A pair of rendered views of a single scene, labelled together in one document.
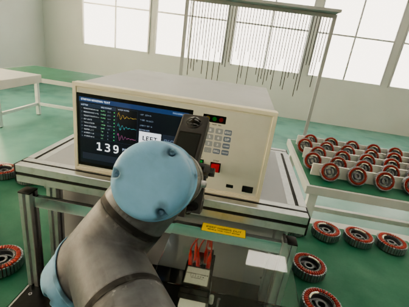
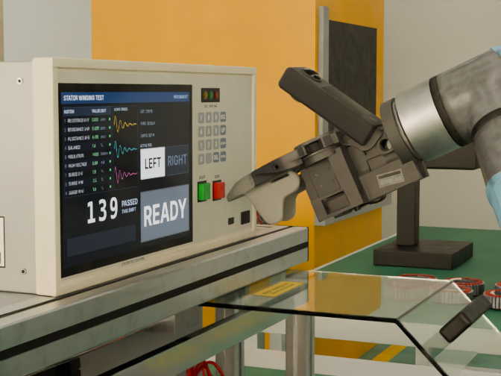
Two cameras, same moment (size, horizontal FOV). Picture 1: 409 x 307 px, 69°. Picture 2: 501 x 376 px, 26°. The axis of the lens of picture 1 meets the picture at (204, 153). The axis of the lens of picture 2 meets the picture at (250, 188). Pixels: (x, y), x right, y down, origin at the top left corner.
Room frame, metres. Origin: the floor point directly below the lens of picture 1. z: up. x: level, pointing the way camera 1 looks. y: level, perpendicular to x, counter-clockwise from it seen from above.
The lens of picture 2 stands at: (0.18, 1.12, 1.29)
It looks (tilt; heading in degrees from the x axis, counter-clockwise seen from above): 5 degrees down; 288
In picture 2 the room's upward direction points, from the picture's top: straight up
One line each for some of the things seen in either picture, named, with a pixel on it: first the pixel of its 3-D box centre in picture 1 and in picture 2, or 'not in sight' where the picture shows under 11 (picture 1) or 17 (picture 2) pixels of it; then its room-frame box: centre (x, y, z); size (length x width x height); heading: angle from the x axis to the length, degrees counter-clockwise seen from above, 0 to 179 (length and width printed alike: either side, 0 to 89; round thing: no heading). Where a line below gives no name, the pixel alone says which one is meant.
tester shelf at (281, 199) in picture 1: (176, 162); (13, 271); (0.80, 0.08, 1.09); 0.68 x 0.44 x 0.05; 85
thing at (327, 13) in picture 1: (246, 83); not in sight; (4.05, -0.43, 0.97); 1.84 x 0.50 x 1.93; 85
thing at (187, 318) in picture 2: not in sight; (169, 309); (0.64, 0.00, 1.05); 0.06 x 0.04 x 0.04; 85
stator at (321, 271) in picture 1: (308, 267); not in sight; (0.82, -0.40, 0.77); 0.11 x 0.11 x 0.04
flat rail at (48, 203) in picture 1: (153, 223); (191, 349); (0.58, 0.10, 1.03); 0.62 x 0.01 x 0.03; 85
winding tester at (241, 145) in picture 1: (185, 122); (16, 158); (0.80, 0.06, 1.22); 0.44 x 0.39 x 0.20; 85
